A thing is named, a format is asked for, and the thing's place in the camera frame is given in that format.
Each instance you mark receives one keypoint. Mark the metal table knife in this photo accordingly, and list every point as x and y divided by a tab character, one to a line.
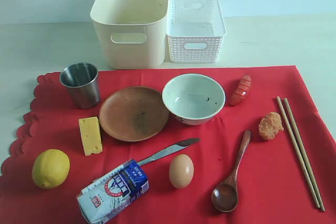
169	150

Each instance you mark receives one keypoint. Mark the red table cloth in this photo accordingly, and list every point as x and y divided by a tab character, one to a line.
270	183

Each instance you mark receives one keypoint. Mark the white perforated plastic basket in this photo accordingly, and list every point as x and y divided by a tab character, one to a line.
195	31

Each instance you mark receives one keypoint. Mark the yellow cheese wedge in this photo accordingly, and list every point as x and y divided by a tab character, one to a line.
90	135

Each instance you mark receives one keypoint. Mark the brown wooden plate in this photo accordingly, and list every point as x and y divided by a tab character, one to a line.
133	114

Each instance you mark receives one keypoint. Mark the yellow lemon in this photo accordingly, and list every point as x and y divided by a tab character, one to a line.
50	169

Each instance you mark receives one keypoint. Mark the brown egg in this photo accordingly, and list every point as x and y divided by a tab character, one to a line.
181	171

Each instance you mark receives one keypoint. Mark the stainless steel cup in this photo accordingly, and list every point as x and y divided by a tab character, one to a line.
81	81

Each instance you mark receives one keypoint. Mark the red toy sausage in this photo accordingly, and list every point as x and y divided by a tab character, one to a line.
241	91

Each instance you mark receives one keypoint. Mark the fried chicken nugget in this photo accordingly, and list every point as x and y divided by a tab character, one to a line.
270	125

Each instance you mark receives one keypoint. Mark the left wooden chopstick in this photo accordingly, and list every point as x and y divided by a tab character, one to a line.
299	156

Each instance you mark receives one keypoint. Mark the blue white milk carton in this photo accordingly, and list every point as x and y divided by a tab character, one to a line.
107	196

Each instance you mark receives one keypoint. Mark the white ceramic bowl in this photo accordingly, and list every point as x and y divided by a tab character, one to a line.
193	98

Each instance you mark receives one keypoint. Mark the dark wooden spoon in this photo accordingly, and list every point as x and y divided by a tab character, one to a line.
225	195

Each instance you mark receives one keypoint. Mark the cream plastic storage bin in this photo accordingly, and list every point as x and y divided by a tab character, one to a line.
131	33

